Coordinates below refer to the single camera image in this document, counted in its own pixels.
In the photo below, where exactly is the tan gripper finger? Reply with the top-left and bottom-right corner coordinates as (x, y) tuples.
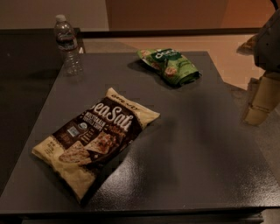
(242, 72), (280, 126)
(248, 78), (259, 96)

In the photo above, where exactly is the brown sea salt chip bag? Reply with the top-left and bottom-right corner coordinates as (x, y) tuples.
(32, 87), (159, 200)

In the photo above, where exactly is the green chip bag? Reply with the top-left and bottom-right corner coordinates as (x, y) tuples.
(137, 48), (201, 87)

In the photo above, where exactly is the clear plastic water bottle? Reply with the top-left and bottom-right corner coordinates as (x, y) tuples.
(54, 14), (82, 76)

